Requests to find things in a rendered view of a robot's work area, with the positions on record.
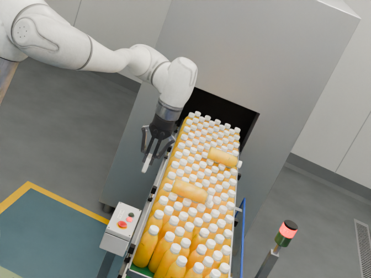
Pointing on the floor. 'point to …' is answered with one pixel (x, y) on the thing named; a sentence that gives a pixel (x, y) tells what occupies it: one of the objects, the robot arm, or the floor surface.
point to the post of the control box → (106, 265)
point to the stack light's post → (268, 265)
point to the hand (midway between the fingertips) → (147, 163)
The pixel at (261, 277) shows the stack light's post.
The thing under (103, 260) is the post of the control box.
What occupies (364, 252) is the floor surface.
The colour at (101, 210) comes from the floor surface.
